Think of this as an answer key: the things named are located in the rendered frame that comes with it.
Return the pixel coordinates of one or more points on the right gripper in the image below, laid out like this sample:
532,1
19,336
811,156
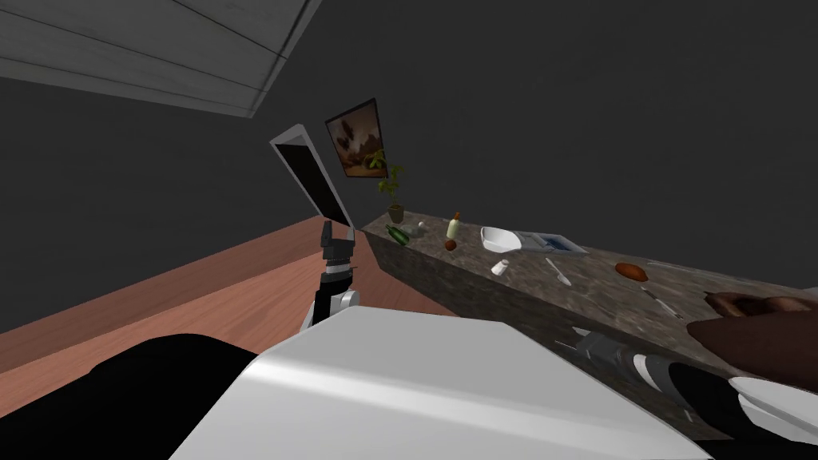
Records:
601,351

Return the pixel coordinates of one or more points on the white framed dark window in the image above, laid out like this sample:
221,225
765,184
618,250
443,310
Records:
313,176

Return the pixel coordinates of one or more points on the brown bread loaf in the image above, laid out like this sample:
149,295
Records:
754,304

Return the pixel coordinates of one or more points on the small pale glass shaker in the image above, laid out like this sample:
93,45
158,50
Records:
414,229

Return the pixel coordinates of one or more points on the brown framed wall picture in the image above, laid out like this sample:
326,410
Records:
358,137

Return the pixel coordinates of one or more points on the dark brown round object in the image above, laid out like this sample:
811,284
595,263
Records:
767,348

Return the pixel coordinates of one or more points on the white bowl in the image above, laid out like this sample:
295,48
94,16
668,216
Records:
500,240

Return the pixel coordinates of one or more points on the silver spoon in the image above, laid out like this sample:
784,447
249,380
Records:
558,272

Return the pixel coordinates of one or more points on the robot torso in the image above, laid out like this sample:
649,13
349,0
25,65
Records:
409,396

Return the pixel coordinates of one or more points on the small white cup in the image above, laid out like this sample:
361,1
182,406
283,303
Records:
500,268

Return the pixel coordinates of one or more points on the cream bottle with orange cap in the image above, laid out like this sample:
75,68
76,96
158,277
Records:
453,227

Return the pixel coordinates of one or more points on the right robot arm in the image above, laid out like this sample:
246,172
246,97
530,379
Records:
709,393

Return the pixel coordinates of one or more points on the grey tray with blue inside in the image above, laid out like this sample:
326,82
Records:
549,243

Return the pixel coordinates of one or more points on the green glass bottle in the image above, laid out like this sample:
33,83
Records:
398,235

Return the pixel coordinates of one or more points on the orange brown bread roll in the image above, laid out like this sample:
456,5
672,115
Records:
631,272

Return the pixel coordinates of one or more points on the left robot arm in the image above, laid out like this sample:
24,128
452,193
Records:
96,409

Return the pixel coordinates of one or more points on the silver knife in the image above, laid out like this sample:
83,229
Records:
661,302

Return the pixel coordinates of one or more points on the green potted plant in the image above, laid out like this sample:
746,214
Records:
391,188

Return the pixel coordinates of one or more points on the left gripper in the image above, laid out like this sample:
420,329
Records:
338,250

